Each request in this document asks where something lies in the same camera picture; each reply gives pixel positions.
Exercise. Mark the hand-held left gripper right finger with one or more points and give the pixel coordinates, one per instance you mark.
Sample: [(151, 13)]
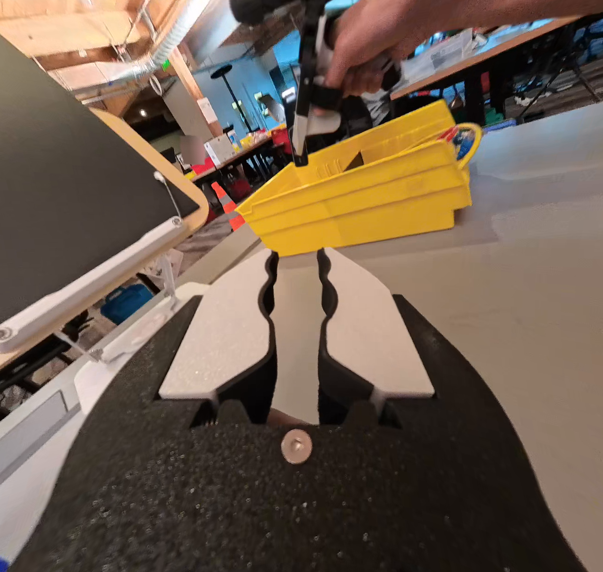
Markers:
[(377, 341)]

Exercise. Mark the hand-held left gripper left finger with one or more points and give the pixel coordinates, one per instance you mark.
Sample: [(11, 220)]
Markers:
[(221, 341)]

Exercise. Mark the silver ventilation duct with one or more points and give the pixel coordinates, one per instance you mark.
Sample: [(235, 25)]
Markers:
[(165, 37)]

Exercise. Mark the cluttered wooden table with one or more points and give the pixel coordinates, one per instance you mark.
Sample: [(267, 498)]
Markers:
[(245, 150)]

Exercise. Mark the black bin divider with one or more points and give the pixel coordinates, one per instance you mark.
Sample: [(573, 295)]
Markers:
[(355, 162)]

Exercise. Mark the blue basket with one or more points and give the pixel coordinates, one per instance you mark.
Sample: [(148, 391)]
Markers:
[(125, 303)]

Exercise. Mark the yellow plastic bin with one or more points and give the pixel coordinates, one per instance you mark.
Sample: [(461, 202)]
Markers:
[(377, 213)]

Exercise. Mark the person's right hand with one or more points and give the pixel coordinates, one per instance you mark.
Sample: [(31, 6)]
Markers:
[(377, 34)]

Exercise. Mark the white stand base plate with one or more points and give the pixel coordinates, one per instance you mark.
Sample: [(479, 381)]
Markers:
[(92, 386)]

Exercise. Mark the black floor lamp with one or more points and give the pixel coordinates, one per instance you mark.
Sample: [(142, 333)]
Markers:
[(221, 70)]

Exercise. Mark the orange traffic cone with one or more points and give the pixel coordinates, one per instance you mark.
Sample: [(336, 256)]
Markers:
[(228, 209)]

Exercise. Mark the long wooden table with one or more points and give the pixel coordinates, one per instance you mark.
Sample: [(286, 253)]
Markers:
[(518, 43)]

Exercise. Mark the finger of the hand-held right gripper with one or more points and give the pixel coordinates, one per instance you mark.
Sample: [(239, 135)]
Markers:
[(300, 133)]

